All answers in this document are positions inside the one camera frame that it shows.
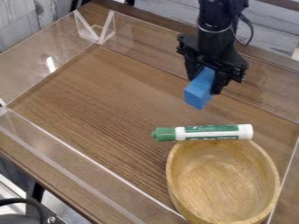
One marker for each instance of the green white dry-erase marker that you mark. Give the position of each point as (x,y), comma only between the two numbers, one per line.
(211,132)

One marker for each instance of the clear acrylic corner bracket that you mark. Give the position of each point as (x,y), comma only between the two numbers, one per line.
(96,33)

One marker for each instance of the brown wooden bowl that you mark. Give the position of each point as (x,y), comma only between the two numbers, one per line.
(223,181)

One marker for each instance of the blue foam block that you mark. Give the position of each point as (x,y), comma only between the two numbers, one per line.
(198,91)

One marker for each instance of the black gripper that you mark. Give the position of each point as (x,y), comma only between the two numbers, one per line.
(212,50)

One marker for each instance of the clear acrylic tray wall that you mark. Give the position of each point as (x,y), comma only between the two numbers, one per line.
(95,190)

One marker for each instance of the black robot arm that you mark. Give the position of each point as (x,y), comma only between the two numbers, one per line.
(219,16)

